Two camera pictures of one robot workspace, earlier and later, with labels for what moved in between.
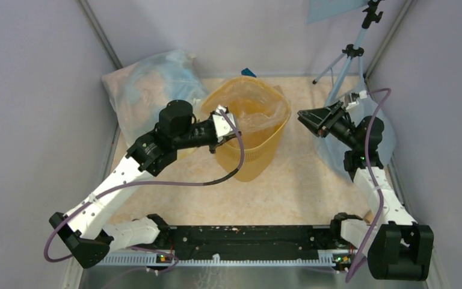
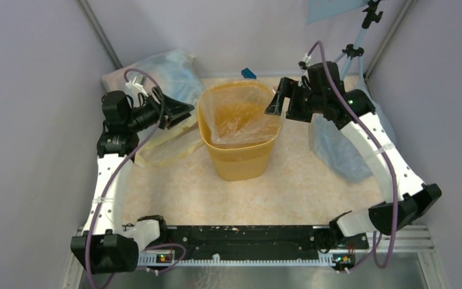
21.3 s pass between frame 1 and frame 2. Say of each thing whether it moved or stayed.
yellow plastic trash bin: stayed
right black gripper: moved
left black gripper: moved
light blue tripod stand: stayed
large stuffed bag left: stayed
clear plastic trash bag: moved
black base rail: stayed
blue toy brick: stayed
